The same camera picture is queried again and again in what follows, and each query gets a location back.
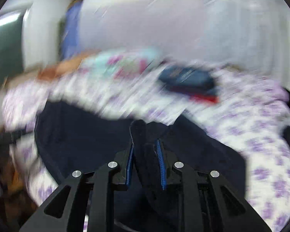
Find dark navy sweatpants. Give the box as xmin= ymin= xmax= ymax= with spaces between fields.
xmin=34 ymin=102 xmax=246 ymax=231

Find folded red garment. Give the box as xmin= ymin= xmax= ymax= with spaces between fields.
xmin=166 ymin=88 xmax=219 ymax=104

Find purple floral bed sheet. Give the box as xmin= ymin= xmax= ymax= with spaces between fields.
xmin=2 ymin=65 xmax=290 ymax=231

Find folded blue denim jeans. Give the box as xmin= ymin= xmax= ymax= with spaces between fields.
xmin=158 ymin=66 xmax=217 ymax=96

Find folded teal pink floral blanket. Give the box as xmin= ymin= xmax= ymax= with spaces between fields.
xmin=78 ymin=48 xmax=163 ymax=78

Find brown orange pillow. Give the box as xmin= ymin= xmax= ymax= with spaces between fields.
xmin=37 ymin=50 xmax=99 ymax=81

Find blue patterned cloth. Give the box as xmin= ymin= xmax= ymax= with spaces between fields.
xmin=59 ymin=1 xmax=83 ymax=61

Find dark framed mirror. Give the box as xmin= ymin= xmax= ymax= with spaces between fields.
xmin=0 ymin=9 xmax=30 ymax=87

